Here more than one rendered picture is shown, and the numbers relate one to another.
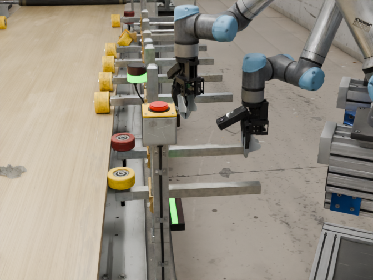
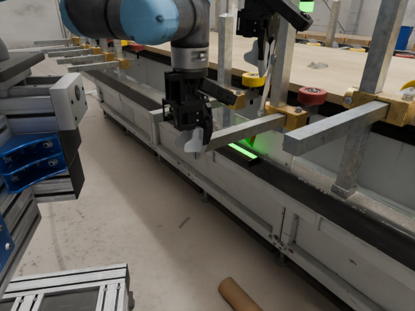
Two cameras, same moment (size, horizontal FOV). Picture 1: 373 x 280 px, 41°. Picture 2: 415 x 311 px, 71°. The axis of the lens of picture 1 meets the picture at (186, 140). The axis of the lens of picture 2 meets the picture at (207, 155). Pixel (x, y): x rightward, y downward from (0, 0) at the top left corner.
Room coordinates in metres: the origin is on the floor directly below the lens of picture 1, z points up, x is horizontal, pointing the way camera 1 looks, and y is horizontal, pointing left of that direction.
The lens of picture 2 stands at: (2.09, -0.50, 1.15)
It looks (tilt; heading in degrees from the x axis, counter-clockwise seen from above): 29 degrees down; 149
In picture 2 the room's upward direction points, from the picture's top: straight up
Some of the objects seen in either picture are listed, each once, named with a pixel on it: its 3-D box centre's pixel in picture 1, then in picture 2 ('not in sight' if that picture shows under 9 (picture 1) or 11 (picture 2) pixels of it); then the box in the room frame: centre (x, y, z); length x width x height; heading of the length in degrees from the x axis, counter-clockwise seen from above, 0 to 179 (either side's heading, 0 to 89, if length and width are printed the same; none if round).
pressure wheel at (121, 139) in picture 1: (123, 151); (309, 107); (1.52, 0.21, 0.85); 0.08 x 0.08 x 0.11
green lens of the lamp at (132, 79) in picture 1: (136, 76); (301, 6); (1.48, 0.15, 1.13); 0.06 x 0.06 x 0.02
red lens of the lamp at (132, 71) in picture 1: (136, 68); not in sight; (1.48, 0.15, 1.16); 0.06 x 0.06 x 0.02
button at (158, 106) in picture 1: (159, 107); not in sight; (0.98, 0.06, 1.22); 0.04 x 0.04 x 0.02
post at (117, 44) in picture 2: not in sight; (118, 47); (0.24, -0.01, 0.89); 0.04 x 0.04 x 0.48; 6
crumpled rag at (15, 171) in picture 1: (11, 168); (318, 64); (1.28, 0.51, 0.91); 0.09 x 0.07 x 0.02; 63
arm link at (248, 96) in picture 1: (252, 94); (191, 58); (1.56, -0.22, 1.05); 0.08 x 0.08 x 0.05
